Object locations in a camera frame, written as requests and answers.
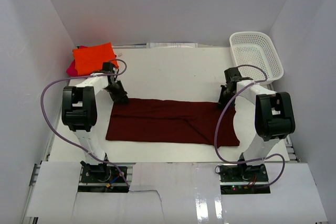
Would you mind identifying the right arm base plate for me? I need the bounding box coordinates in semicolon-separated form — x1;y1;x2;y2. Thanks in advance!
215;164;271;195

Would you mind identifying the white perforated plastic basket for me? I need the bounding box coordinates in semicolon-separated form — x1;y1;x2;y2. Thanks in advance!
229;31;284;85

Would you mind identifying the folded pink t shirt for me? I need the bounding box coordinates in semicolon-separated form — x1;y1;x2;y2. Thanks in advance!
66;46;87;77

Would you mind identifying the folded orange t shirt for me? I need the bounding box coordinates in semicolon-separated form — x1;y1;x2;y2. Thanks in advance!
72;42;116;76

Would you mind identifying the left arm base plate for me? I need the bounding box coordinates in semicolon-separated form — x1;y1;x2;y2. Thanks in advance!
78;161;130;193

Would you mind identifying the dark red t shirt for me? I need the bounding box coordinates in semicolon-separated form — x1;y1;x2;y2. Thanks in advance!
106;98;240;147

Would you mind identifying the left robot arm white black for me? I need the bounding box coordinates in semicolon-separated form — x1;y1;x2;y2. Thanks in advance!
61;61;129;182

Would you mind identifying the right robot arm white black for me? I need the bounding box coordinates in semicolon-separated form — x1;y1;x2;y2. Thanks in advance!
218;66;296;183

